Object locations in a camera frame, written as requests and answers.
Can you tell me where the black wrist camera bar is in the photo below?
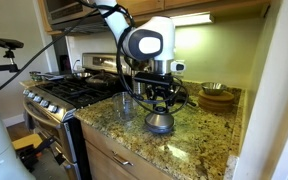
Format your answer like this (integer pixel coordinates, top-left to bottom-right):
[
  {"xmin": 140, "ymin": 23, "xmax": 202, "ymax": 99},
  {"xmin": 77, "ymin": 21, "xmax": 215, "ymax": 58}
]
[{"xmin": 132, "ymin": 71, "xmax": 175, "ymax": 85}]

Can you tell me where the small black skillet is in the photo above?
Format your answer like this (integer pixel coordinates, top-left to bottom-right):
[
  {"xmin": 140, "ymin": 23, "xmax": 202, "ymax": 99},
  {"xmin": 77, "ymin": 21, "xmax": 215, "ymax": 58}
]
[{"xmin": 174, "ymin": 90, "xmax": 198, "ymax": 108}]

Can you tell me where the small steel bowl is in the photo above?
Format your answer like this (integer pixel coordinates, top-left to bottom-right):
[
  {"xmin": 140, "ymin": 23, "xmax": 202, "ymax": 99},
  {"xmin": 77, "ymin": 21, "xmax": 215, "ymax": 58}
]
[{"xmin": 201, "ymin": 81, "xmax": 228, "ymax": 96}]

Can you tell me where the dark lidded pan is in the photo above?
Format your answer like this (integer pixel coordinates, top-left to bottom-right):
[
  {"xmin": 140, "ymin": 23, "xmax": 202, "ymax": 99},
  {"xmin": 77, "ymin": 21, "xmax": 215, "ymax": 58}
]
[{"xmin": 85, "ymin": 72, "xmax": 121, "ymax": 89}]

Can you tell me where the wooden upper cabinet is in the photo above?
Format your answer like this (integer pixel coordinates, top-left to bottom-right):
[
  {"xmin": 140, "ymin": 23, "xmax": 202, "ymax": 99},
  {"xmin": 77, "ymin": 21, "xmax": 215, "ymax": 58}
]
[{"xmin": 37, "ymin": 0, "xmax": 272, "ymax": 36}]

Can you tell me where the metal drawer handle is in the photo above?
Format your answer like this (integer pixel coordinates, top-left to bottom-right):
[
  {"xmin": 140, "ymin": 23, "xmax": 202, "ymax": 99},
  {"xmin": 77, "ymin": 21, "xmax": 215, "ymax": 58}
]
[{"xmin": 111, "ymin": 151, "xmax": 134, "ymax": 167}]

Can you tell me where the steel utensil canister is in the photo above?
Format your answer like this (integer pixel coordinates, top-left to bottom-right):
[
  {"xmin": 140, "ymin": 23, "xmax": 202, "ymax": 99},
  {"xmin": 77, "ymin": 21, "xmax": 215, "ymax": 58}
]
[{"xmin": 132, "ymin": 81, "xmax": 147, "ymax": 95}]

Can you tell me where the small glass jar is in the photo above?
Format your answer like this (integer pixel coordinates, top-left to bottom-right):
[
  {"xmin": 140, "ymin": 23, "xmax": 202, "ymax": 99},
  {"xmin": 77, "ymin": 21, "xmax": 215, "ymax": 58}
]
[{"xmin": 29, "ymin": 70, "xmax": 44, "ymax": 83}]

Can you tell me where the under-cabinet light strip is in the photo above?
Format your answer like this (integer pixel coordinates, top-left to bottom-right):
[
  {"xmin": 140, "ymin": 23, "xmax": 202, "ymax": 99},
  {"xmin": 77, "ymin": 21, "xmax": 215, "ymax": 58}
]
[{"xmin": 170, "ymin": 12, "xmax": 215, "ymax": 28}]

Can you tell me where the wooden lower cabinet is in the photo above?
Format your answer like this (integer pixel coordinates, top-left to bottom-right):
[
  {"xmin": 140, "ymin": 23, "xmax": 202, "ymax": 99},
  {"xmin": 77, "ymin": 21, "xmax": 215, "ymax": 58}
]
[{"xmin": 79, "ymin": 120, "xmax": 173, "ymax": 180}]

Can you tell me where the grey conical mincer lid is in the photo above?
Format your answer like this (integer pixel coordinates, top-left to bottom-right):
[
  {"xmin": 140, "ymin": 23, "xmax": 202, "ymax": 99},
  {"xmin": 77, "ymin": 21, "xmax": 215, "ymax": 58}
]
[{"xmin": 144, "ymin": 106, "xmax": 176, "ymax": 135}]

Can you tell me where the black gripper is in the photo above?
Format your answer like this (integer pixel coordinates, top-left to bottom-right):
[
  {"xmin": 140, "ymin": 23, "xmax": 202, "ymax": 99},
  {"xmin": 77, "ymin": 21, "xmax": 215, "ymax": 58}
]
[{"xmin": 146, "ymin": 82, "xmax": 179, "ymax": 113}]

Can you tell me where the black camera on mount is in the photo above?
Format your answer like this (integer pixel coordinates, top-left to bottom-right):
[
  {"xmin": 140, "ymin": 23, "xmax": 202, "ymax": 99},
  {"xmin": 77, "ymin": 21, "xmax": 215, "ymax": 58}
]
[{"xmin": 0, "ymin": 37, "xmax": 25, "ymax": 51}]

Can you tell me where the steel range hood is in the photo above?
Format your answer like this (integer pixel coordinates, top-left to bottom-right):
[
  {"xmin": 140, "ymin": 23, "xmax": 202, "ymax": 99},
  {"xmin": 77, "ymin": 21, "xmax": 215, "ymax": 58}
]
[{"xmin": 44, "ymin": 0, "xmax": 109, "ymax": 35}]

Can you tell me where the small steel pan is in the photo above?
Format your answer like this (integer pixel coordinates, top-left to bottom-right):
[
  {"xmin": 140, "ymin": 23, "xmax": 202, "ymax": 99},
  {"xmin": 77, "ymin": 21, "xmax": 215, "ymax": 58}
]
[{"xmin": 71, "ymin": 71, "xmax": 94, "ymax": 81}]

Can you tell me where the yellow floor object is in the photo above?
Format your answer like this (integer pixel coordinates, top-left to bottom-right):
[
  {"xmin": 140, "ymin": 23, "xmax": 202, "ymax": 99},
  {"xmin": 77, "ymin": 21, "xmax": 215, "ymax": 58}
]
[{"xmin": 11, "ymin": 133, "xmax": 44, "ymax": 152}]

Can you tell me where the stainless gas stove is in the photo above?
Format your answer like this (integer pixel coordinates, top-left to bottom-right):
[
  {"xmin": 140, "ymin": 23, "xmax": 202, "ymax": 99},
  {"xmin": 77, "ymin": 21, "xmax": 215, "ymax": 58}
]
[{"xmin": 21, "ymin": 52, "xmax": 133, "ymax": 180}]

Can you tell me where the wooden cabinet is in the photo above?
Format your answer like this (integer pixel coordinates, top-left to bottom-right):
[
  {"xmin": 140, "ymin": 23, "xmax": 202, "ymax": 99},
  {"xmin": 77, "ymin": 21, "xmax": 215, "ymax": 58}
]
[
  {"xmin": 37, "ymin": 0, "xmax": 272, "ymax": 36},
  {"xmin": 79, "ymin": 120, "xmax": 173, "ymax": 180}
]

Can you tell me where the black floor clamp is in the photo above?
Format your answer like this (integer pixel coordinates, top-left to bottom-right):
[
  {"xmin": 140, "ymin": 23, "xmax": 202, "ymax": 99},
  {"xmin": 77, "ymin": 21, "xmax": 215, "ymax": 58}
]
[{"xmin": 17, "ymin": 135, "xmax": 67, "ymax": 172}]

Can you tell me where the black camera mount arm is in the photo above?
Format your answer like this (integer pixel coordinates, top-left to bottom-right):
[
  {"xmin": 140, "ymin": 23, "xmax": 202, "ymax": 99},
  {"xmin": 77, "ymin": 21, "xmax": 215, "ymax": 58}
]
[{"xmin": 0, "ymin": 49, "xmax": 22, "ymax": 74}]

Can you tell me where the thin black cable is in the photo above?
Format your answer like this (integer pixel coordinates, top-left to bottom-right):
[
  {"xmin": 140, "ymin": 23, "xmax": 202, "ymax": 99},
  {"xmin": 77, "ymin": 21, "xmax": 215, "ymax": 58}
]
[{"xmin": 0, "ymin": 9, "xmax": 98, "ymax": 99}]

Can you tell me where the clear mincer bowl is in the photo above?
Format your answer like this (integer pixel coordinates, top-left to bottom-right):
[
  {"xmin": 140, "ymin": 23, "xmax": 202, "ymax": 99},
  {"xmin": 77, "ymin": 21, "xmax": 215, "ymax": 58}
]
[{"xmin": 112, "ymin": 91, "xmax": 140, "ymax": 122}]

